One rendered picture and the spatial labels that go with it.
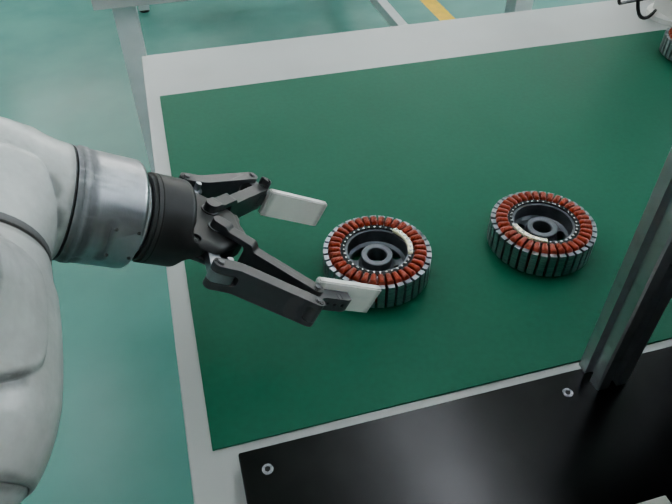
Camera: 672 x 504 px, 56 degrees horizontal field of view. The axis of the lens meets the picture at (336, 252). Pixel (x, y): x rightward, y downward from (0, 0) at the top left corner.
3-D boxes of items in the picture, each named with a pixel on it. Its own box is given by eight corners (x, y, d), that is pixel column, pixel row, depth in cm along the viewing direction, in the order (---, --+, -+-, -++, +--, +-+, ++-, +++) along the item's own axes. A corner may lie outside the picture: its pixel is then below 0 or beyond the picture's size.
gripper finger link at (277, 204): (259, 215, 65) (257, 211, 65) (315, 226, 69) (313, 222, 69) (271, 191, 63) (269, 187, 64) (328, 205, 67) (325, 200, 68)
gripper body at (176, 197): (114, 220, 56) (210, 237, 61) (128, 284, 50) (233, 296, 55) (141, 149, 52) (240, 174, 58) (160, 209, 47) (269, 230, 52)
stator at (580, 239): (518, 200, 76) (525, 175, 74) (606, 242, 71) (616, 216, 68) (466, 246, 70) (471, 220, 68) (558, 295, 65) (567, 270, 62)
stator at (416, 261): (348, 324, 62) (348, 298, 59) (308, 252, 70) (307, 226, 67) (447, 293, 65) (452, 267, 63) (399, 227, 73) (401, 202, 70)
